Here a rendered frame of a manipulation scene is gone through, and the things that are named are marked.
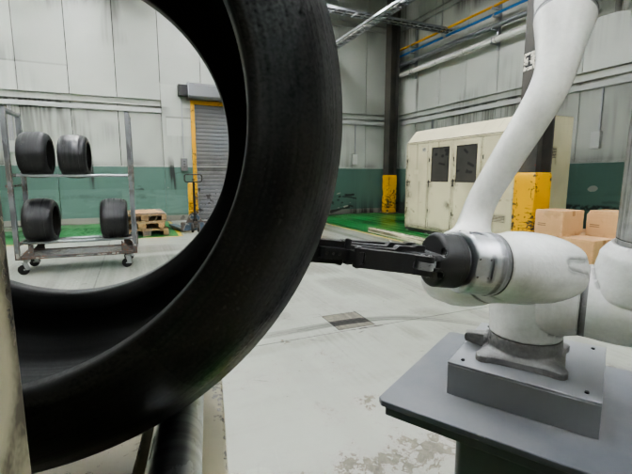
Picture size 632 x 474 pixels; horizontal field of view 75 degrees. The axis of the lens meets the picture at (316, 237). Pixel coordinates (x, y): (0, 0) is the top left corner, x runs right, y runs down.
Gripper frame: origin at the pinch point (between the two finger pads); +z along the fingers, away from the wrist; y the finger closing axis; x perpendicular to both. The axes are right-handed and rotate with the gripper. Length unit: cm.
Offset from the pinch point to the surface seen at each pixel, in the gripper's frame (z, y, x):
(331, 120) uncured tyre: 4.6, 15.8, -13.3
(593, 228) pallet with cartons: -433, -333, -2
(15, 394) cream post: 21.8, 28.3, 3.7
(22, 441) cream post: 21.4, 28.2, 6.2
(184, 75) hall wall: 92, -1100, -251
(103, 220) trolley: 130, -498, 63
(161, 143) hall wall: 134, -1089, -72
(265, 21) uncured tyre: 11.0, 18.4, -18.9
